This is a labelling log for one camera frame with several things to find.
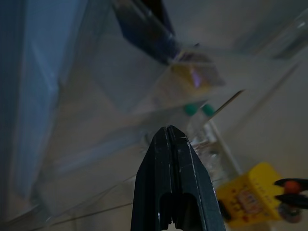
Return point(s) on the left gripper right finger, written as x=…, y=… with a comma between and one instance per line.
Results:
x=204, y=204

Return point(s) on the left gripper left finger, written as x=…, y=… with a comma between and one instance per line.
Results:
x=146, y=192

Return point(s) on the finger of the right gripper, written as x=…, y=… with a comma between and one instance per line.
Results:
x=296, y=181
x=296, y=198

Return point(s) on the yellow red-print package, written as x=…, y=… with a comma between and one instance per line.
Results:
x=250, y=192

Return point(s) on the green-capped clear bottle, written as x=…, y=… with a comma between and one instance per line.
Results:
x=207, y=110
x=190, y=110

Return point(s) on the purple chocolate pack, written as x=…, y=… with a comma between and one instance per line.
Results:
x=149, y=33

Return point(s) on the small orange-capped bottle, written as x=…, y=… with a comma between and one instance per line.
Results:
x=291, y=187

